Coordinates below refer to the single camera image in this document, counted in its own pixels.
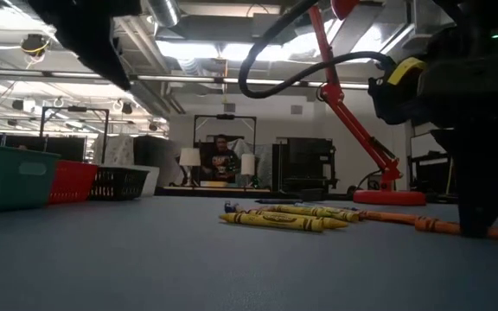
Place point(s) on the orange crayon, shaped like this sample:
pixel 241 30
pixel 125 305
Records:
pixel 437 225
pixel 387 216

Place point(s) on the white table lamp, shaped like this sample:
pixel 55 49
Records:
pixel 247 164
pixel 189 157

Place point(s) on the teal plastic bin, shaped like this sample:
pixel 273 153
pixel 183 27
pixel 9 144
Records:
pixel 11 181

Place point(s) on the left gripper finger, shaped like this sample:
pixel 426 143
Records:
pixel 97 47

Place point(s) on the white patterned cover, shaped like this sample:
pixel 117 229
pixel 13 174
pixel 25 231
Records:
pixel 117 149

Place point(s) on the black ceiling device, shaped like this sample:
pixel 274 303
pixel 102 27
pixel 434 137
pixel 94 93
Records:
pixel 33 45

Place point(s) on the red plastic basket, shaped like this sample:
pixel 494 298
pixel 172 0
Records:
pixel 74 181

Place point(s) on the black rig frame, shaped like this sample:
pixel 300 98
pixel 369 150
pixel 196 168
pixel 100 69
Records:
pixel 74 109
pixel 225 116

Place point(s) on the person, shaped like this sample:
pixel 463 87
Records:
pixel 222 164

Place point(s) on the silver ventilation duct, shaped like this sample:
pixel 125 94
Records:
pixel 164 13

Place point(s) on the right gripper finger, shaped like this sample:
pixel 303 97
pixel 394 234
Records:
pixel 482 181

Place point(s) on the light blue crayon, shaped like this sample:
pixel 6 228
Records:
pixel 318 205

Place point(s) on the black equipment rack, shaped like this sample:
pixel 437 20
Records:
pixel 305 164

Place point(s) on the red desk lamp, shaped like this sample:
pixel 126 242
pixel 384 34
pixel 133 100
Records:
pixel 387 198

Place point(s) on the black plastic basket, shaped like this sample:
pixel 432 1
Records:
pixel 117 183

